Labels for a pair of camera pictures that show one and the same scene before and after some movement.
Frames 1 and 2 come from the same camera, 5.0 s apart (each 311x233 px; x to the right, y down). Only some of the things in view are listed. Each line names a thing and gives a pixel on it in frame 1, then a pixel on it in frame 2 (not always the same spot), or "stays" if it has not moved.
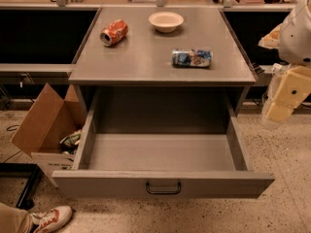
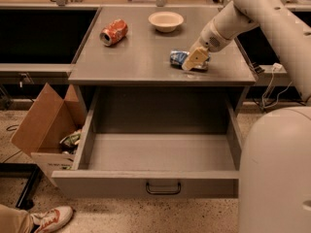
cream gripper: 295,38 -> 210,40
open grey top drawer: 161,143 stays
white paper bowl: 166,21 stays
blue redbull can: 191,58 stays
